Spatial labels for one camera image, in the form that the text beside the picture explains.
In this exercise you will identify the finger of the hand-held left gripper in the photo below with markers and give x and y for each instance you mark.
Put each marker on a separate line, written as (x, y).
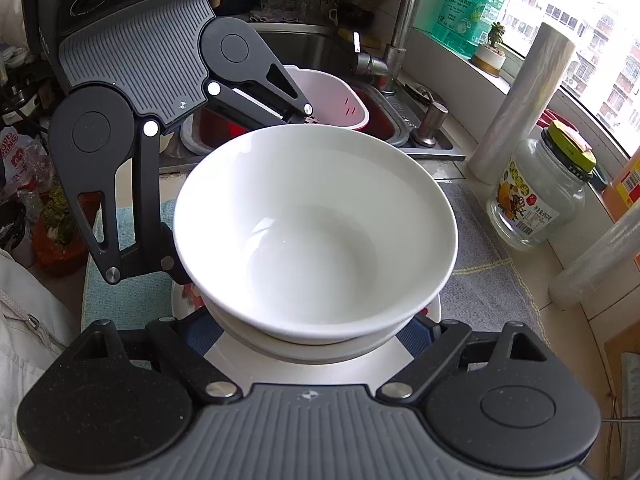
(299, 105)
(150, 220)

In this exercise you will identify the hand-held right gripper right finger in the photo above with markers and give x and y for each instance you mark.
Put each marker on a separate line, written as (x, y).
(422, 337)

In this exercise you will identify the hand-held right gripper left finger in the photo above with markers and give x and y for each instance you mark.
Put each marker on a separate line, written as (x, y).
(195, 327)

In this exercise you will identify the white fruit print shallow bowl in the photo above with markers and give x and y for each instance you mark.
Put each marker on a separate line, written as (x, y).
(300, 352)

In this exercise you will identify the white fruit print plate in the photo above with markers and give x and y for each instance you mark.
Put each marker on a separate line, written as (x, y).
(320, 372)

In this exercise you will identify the plain white deep bowl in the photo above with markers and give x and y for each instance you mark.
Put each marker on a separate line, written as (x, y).
(310, 240)

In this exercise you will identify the person's left forearm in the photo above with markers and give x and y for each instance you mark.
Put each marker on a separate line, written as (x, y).
(12, 5)

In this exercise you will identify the pale pink plastic colander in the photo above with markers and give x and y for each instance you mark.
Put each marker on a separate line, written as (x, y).
(330, 95)

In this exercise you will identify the stainless steel sink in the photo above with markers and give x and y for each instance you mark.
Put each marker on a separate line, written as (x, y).
(300, 45)

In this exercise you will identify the red plastic basin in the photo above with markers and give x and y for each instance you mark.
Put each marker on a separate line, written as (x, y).
(382, 117)

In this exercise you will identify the plaid grey teal mat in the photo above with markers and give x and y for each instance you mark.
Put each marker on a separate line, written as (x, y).
(475, 270)

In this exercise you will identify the orange plastic bag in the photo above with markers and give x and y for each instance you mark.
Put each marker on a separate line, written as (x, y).
(60, 240)

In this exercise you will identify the steel faucet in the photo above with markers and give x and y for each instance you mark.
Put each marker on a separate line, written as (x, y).
(400, 25)

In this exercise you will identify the steel sink knob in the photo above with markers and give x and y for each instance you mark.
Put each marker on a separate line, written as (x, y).
(430, 125)

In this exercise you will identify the red white printed plastic bag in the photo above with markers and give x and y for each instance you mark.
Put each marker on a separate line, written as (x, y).
(20, 160)

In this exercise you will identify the white jacket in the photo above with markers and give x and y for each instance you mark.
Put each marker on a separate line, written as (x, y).
(30, 320)

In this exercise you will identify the glass jar with yellow lid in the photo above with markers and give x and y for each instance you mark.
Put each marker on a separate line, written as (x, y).
(540, 200)

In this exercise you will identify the green detergent bottle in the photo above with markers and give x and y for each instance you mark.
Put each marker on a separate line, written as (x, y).
(460, 15)

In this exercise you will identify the clear plastic wrap roll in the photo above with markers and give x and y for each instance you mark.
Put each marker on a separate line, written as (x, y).
(595, 265)
(520, 105)

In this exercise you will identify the bamboo cutting board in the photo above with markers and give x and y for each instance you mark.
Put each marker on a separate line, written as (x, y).
(614, 370)

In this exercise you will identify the small potted plant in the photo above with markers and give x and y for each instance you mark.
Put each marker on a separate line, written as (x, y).
(490, 60)

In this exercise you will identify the red container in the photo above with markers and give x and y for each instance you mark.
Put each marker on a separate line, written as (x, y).
(552, 121)

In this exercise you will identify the orange oil bottle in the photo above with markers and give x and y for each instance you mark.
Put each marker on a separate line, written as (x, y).
(627, 185)

